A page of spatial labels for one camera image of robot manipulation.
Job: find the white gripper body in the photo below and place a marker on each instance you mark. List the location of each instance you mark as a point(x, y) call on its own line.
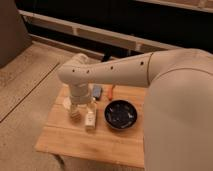
point(80, 94)

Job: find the orange red pepper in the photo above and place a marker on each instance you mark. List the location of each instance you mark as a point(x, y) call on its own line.
point(110, 92)

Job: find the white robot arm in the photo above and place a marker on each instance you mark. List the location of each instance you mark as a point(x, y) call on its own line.
point(178, 105)

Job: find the white ceramic cup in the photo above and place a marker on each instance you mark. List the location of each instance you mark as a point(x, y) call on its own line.
point(72, 109)

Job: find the black ceramic bowl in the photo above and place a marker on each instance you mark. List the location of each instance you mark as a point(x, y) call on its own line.
point(120, 114)

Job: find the blue sponge block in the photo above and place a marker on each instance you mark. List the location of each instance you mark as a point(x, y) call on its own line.
point(97, 91)

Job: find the white plastic bottle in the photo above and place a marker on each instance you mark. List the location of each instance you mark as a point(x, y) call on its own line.
point(90, 117)

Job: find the wooden table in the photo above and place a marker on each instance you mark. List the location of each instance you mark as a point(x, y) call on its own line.
point(63, 136)

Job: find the white metal railing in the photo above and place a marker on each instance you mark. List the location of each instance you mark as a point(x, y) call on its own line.
point(77, 37)

